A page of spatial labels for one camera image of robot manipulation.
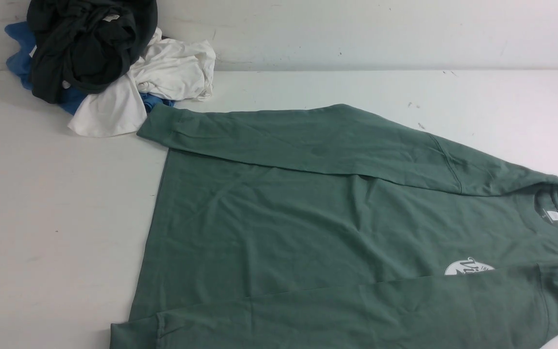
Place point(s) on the green long-sleeved shirt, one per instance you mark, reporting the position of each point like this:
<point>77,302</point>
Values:
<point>334,228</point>

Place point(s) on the white crumpled garment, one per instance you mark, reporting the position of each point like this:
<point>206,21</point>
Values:
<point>167,71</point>

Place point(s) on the dark green crumpled garment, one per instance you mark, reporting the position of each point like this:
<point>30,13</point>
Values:
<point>86,43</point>

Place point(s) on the blue crumpled garment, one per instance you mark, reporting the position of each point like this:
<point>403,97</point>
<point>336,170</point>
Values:
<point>20,65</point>

